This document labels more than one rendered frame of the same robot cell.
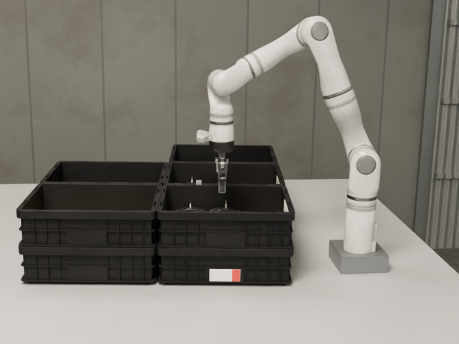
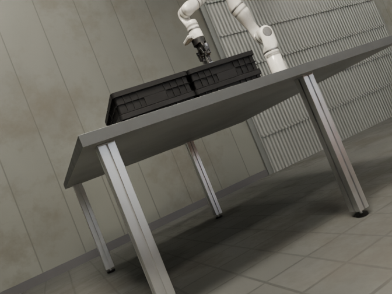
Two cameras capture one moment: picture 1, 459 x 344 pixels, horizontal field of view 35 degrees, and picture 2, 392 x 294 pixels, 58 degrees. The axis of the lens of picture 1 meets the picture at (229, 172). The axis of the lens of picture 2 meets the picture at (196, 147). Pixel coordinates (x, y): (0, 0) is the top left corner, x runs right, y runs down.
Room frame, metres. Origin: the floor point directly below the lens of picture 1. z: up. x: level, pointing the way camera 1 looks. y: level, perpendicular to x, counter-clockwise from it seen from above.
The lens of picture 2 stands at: (0.37, 0.83, 0.49)
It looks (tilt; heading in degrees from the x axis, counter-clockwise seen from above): 2 degrees up; 342
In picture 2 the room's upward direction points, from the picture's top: 22 degrees counter-clockwise
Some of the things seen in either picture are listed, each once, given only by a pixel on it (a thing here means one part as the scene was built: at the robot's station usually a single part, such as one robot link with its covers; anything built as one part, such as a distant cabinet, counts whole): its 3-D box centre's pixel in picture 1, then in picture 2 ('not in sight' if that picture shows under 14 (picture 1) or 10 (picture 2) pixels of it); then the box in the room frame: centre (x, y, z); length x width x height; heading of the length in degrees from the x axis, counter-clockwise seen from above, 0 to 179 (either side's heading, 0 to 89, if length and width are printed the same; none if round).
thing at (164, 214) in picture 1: (225, 201); (212, 72); (2.15, 0.01, 0.92); 0.40 x 0.30 x 0.02; 91
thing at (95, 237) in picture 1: (94, 216); (149, 102); (2.14, 0.41, 0.87); 0.40 x 0.30 x 0.11; 91
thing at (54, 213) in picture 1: (93, 200); (146, 93); (2.14, 0.41, 0.92); 0.40 x 0.30 x 0.02; 91
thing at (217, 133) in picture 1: (215, 129); (192, 35); (2.14, 0.04, 1.14); 0.11 x 0.09 x 0.06; 93
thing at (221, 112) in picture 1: (220, 96); (188, 18); (2.15, 0.03, 1.24); 0.09 x 0.07 x 0.15; 16
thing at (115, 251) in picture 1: (95, 248); (157, 121); (2.14, 0.41, 0.76); 0.40 x 0.30 x 0.12; 91
